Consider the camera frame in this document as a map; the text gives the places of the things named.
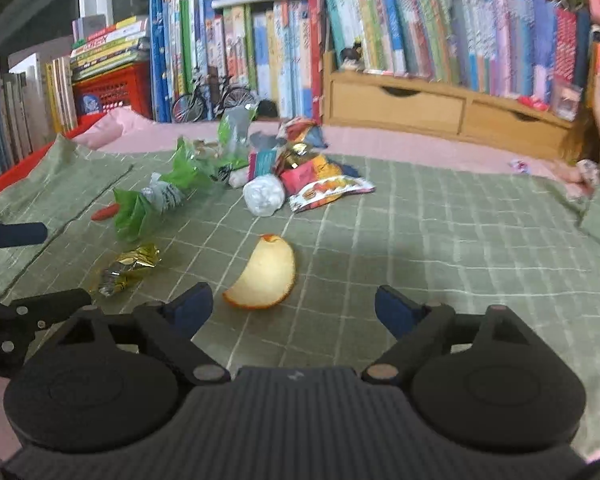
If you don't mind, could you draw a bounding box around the stack of flat books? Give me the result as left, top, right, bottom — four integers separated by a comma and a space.
70, 16, 152, 82

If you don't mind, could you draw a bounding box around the black bicycle model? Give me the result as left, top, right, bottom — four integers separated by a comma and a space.
171, 72, 257, 124

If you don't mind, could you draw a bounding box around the white red snack packet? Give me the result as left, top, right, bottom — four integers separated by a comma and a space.
289, 176, 376, 214

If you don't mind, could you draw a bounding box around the wooden desk organizer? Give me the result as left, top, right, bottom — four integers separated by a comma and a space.
322, 51, 582, 152

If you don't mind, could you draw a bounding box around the white tissue ball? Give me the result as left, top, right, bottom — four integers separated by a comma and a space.
242, 173, 286, 217

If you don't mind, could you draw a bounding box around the row of colourful slim books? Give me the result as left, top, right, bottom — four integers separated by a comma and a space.
320, 0, 595, 107

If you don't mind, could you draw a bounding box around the crumpled gold foil wrapper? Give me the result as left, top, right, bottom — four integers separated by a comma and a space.
96, 243, 162, 298

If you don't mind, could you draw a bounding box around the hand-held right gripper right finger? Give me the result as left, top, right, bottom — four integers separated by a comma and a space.
362, 285, 536, 386

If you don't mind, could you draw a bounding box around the pink bed sheet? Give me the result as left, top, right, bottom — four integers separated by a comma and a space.
0, 110, 600, 463

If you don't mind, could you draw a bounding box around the pink snack packet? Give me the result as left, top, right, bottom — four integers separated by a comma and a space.
280, 162, 322, 196

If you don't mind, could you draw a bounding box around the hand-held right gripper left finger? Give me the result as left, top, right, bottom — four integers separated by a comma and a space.
62, 281, 231, 386

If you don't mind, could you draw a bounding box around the red plastic basket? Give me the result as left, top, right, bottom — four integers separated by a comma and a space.
72, 62, 154, 120

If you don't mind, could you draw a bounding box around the small black-haired figurine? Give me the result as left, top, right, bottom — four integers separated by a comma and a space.
339, 42, 366, 72

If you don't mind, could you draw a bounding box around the teal pink box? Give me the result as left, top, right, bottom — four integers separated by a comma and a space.
247, 149, 282, 182

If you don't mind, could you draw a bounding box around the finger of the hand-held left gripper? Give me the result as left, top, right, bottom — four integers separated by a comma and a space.
0, 212, 48, 256
0, 287, 93, 376

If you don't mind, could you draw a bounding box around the green plastic wrapper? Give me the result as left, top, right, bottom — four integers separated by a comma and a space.
172, 137, 217, 192

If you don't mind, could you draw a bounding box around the clear plastic bag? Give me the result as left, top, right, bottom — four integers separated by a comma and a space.
216, 104, 259, 171

